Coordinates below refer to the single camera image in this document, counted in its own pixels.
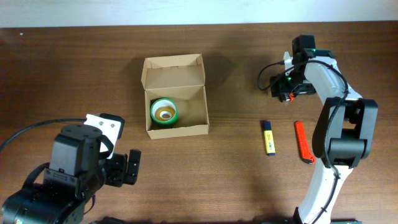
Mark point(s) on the green tape roll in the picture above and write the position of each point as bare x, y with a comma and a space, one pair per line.
160, 103

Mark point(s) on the brown cardboard box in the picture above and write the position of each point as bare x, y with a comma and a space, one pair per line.
180, 78

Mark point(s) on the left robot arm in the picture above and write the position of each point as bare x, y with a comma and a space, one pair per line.
82, 161

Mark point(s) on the orange utility knife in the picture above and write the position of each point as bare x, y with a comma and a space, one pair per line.
303, 147

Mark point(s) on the yellow clear tape roll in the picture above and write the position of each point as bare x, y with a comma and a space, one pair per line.
165, 113

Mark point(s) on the yellow highlighter with dark cap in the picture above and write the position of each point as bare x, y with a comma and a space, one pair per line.
268, 138

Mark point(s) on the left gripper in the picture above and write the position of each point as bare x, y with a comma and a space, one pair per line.
119, 175

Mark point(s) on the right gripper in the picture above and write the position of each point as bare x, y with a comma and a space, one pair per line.
306, 89

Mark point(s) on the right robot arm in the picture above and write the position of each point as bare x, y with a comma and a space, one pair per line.
344, 132

